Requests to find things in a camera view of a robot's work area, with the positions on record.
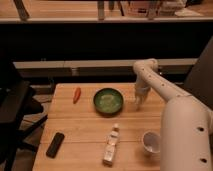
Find black office chair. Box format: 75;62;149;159
0;55;47;171

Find clear plastic bottle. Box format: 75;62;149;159
102;123;119;166

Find white sponge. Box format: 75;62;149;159
135;98;142;111

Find black remote control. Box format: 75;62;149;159
46;132;65;158

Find green ceramic bowl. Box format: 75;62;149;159
93;88;124;115

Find dark chair back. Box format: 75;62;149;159
184;36;213;110

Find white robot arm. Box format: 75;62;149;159
133;58;213;171

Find white paper cup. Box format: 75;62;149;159
141;131;160;156

